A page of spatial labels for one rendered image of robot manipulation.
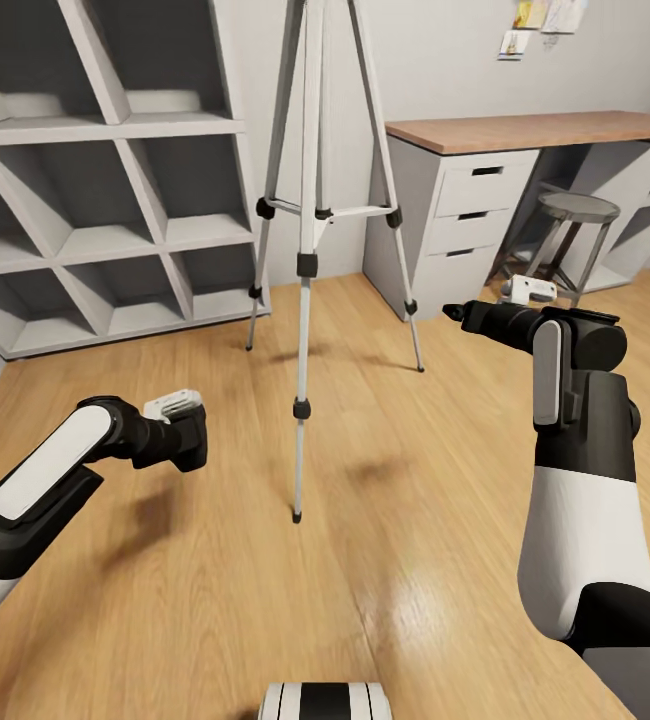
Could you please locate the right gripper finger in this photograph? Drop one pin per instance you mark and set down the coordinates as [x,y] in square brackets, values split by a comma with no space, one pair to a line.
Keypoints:
[455,312]

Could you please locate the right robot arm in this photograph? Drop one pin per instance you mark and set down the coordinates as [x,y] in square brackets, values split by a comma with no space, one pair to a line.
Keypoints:
[584,567]

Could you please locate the digital camera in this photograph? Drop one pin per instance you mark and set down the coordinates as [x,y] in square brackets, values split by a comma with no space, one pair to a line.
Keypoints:
[196,458]

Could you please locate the desk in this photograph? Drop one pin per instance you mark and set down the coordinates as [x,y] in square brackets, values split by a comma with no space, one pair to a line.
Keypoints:
[467,186]

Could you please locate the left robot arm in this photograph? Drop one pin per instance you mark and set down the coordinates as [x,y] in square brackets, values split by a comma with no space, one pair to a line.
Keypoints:
[48,488]

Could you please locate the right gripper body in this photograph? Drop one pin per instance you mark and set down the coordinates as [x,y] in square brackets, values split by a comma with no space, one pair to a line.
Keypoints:
[492,320]

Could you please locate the camera tripod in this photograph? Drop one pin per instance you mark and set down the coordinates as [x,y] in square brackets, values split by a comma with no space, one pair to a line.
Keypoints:
[316,215]

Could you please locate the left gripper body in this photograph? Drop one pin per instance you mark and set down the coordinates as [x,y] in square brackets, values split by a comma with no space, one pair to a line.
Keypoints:
[177,438]

